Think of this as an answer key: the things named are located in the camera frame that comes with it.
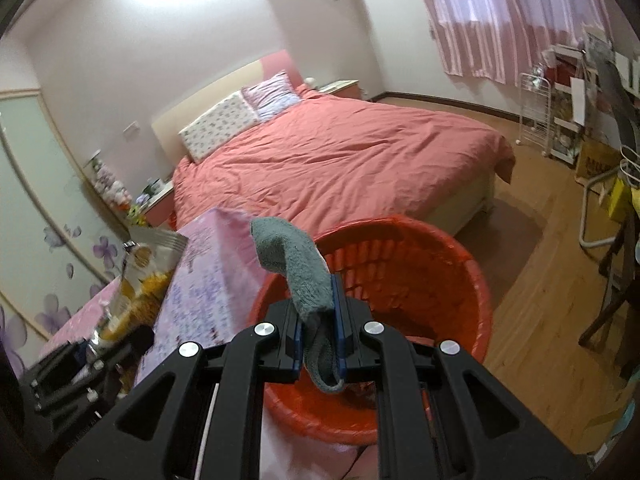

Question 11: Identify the pink left nightstand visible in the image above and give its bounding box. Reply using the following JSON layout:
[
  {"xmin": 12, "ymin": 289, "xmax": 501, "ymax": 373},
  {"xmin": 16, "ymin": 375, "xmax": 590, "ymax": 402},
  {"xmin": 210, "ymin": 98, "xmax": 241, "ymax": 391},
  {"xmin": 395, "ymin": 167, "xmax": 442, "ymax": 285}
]
[{"xmin": 143, "ymin": 181, "xmax": 175, "ymax": 228}]

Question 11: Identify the sliding wardrobe with flower decals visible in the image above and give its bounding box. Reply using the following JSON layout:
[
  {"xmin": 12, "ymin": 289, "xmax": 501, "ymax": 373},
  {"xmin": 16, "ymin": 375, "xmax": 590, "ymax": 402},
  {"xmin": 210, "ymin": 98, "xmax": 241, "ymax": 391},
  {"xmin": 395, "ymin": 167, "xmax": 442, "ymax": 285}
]
[{"xmin": 1, "ymin": 90, "xmax": 128, "ymax": 375}]

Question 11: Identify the pink lavender print tablecloth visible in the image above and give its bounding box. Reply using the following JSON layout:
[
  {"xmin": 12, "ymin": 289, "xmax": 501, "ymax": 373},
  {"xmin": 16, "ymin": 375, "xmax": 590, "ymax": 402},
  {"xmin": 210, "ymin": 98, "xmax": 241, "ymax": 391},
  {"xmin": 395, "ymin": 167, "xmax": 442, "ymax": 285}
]
[{"xmin": 37, "ymin": 206, "xmax": 381, "ymax": 480}]

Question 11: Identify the dark wooden chair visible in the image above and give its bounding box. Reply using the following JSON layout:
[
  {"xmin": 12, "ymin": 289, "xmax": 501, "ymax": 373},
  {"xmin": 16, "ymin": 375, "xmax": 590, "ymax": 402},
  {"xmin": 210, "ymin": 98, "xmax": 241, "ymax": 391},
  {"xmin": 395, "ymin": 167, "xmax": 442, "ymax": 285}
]
[{"xmin": 578, "ymin": 207, "xmax": 639, "ymax": 348}]

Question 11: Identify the white floral pillow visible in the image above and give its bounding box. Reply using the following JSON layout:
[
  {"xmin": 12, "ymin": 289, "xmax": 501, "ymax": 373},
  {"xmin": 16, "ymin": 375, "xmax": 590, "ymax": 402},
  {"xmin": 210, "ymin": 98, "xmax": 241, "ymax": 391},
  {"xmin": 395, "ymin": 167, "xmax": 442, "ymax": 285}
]
[{"xmin": 179, "ymin": 91, "xmax": 260, "ymax": 164}]

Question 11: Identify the plush toy bouquet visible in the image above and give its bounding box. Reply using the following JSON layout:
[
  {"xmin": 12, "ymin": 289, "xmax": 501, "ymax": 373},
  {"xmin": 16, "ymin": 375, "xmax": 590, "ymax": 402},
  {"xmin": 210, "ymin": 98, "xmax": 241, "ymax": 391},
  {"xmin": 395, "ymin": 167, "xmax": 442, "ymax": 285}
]
[{"xmin": 86, "ymin": 151, "xmax": 149, "ymax": 226}]

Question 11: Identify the pink striped curtain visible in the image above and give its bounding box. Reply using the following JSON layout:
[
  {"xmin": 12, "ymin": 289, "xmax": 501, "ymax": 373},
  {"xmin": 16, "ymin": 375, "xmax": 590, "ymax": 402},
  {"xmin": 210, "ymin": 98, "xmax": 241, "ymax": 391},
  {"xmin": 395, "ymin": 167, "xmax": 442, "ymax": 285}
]
[{"xmin": 423, "ymin": 0, "xmax": 611, "ymax": 86}]

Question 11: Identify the cardboard box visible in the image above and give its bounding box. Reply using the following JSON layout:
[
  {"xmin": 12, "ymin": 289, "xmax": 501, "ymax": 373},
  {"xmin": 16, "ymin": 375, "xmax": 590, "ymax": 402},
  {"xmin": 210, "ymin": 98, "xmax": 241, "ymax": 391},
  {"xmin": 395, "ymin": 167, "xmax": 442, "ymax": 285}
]
[{"xmin": 575, "ymin": 138, "xmax": 622, "ymax": 182}]

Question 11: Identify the yellow snack bag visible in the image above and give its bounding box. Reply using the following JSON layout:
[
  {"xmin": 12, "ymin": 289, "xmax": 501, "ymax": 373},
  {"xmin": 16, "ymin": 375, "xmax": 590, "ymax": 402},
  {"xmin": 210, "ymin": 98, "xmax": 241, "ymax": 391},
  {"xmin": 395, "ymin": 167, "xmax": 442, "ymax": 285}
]
[{"xmin": 87, "ymin": 226, "xmax": 189, "ymax": 362}]

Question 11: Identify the bed with coral duvet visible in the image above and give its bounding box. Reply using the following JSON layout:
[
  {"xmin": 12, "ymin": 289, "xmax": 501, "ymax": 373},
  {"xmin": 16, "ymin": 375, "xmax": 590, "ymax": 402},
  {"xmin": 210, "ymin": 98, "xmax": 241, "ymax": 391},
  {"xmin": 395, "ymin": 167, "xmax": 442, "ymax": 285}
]
[{"xmin": 153, "ymin": 51, "xmax": 515, "ymax": 234}]

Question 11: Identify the green fuzzy sock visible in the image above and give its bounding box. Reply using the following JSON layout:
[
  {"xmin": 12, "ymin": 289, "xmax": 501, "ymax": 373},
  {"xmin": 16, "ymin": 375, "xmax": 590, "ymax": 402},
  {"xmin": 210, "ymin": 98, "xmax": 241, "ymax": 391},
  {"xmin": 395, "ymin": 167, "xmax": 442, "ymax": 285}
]
[{"xmin": 250, "ymin": 217, "xmax": 345, "ymax": 394}]

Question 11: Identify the cluttered shelf unit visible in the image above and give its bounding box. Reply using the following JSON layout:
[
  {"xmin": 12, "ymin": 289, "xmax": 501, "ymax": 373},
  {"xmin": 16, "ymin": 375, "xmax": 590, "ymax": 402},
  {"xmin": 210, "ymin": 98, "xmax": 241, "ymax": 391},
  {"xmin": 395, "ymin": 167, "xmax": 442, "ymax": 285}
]
[{"xmin": 548, "ymin": 25, "xmax": 639, "ymax": 167}]

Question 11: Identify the white wire rack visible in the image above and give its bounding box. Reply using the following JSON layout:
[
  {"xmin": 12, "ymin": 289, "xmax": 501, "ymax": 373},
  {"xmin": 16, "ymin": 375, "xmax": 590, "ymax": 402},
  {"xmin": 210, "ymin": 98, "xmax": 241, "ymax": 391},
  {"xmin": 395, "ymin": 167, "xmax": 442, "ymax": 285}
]
[{"xmin": 516, "ymin": 73, "xmax": 552, "ymax": 157}]

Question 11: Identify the red plastic basket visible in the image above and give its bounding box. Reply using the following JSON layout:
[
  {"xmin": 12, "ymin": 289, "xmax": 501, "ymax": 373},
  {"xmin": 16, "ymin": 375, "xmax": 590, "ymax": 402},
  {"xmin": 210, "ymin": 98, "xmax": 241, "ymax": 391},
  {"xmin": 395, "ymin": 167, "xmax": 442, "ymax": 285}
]
[{"xmin": 265, "ymin": 216, "xmax": 492, "ymax": 445}]

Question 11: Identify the pink striped pillow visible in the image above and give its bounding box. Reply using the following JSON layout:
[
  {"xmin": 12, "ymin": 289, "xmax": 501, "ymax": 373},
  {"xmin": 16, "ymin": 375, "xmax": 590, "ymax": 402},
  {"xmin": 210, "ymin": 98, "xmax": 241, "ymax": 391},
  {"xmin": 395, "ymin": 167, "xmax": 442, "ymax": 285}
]
[{"xmin": 241, "ymin": 70, "xmax": 300, "ymax": 122}]

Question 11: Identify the white tube chair frame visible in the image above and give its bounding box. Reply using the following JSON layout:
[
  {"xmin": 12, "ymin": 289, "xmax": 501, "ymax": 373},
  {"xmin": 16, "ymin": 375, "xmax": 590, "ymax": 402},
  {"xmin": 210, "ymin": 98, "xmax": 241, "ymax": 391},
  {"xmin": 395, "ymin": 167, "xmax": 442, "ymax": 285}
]
[{"xmin": 577, "ymin": 167, "xmax": 618, "ymax": 252}]

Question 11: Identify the right nightstand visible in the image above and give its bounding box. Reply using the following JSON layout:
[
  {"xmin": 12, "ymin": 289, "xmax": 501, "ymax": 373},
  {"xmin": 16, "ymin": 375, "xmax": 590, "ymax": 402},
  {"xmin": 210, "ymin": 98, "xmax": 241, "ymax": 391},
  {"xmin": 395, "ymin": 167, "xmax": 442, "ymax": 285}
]
[{"xmin": 318, "ymin": 79, "xmax": 362, "ymax": 100}]

